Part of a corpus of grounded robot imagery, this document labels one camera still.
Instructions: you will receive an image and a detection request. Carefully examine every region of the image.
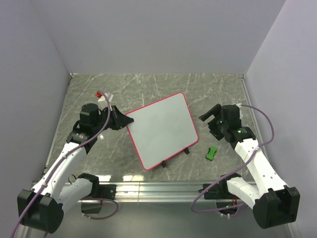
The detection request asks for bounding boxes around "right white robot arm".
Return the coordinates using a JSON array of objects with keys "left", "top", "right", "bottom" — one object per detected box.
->
[{"left": 191, "top": 104, "right": 300, "bottom": 229}]

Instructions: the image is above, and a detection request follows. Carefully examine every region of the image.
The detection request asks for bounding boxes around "pink-framed whiteboard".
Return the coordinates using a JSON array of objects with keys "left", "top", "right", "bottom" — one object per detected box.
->
[{"left": 126, "top": 92, "right": 199, "bottom": 171}]

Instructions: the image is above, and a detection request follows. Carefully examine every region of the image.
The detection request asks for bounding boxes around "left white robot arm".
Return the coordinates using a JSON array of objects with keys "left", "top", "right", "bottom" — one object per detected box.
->
[{"left": 17, "top": 103, "right": 134, "bottom": 234}]

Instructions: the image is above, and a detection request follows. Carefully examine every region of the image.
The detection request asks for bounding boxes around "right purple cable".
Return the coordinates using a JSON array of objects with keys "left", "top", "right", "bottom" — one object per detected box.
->
[{"left": 190, "top": 104, "right": 275, "bottom": 214}]

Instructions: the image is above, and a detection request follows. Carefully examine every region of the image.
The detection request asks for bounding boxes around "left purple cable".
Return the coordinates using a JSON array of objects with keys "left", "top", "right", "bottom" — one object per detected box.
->
[{"left": 9, "top": 89, "right": 119, "bottom": 238}]

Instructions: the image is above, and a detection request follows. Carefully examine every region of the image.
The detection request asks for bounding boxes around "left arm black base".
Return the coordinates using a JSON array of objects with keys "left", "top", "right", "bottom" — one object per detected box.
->
[{"left": 83, "top": 184, "right": 117, "bottom": 200}]

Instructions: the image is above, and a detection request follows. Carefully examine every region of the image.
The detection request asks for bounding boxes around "aluminium mounting rail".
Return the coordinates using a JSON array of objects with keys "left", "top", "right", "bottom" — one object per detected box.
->
[{"left": 32, "top": 181, "right": 261, "bottom": 203}]

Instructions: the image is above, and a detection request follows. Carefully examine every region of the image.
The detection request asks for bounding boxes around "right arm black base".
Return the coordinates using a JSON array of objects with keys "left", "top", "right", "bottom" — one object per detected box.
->
[{"left": 203, "top": 183, "right": 233, "bottom": 200}]

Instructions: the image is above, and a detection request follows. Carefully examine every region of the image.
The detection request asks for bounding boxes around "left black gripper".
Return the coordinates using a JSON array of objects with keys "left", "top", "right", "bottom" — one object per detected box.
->
[{"left": 93, "top": 105, "right": 132, "bottom": 133}]

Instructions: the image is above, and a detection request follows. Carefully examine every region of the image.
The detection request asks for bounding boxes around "green whiteboard eraser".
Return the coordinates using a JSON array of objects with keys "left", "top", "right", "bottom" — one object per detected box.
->
[{"left": 205, "top": 146, "right": 218, "bottom": 161}]

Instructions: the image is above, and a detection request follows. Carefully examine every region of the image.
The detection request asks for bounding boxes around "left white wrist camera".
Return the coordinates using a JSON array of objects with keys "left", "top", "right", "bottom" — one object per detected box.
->
[{"left": 95, "top": 92, "right": 113, "bottom": 109}]

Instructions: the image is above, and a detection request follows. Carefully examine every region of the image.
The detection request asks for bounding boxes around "purple cable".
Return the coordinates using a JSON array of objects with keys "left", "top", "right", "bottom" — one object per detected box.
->
[
  {"left": 9, "top": 89, "right": 119, "bottom": 238},
  {"left": 190, "top": 104, "right": 275, "bottom": 214}
]

